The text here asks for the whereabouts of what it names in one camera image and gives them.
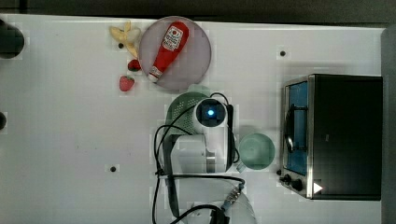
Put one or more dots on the red ketchup bottle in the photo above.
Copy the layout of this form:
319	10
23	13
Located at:
174	41

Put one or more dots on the peeled toy banana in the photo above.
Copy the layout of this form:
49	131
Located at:
127	37

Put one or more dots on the dark red toy strawberry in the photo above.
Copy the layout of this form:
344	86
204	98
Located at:
134	65

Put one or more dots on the black toaster oven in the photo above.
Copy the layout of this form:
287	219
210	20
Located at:
332	137

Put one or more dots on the grey round plate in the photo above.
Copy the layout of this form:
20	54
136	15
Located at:
190	65

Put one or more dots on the small black cylinder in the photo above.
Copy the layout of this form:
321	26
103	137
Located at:
3	121

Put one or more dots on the green plastic strainer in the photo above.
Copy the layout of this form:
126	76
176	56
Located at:
179	113

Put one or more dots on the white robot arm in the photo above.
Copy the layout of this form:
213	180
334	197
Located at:
197	152

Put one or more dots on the large black cylinder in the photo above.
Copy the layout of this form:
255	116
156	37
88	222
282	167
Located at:
12	41

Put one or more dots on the green mug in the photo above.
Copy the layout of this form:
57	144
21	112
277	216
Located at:
256	151

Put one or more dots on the pink toy strawberry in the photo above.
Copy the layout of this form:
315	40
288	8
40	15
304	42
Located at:
126	83

